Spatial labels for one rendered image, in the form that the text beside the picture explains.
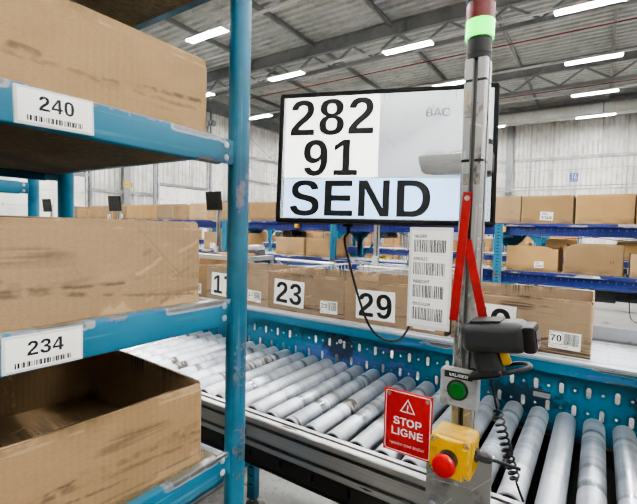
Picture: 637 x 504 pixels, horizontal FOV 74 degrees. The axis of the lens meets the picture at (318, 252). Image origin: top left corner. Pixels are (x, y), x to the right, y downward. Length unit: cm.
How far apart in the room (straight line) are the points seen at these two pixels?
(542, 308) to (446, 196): 59
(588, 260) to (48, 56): 551
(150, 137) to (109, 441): 32
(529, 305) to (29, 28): 131
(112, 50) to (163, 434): 42
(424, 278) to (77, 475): 62
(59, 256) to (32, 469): 19
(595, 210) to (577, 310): 455
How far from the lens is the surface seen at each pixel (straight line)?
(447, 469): 81
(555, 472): 109
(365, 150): 97
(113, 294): 49
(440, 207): 94
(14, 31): 47
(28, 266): 45
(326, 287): 167
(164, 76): 54
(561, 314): 141
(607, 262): 566
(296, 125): 102
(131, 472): 55
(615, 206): 594
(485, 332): 77
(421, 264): 84
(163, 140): 48
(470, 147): 84
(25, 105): 42
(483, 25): 89
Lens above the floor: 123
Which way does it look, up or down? 3 degrees down
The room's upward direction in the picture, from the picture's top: 1 degrees clockwise
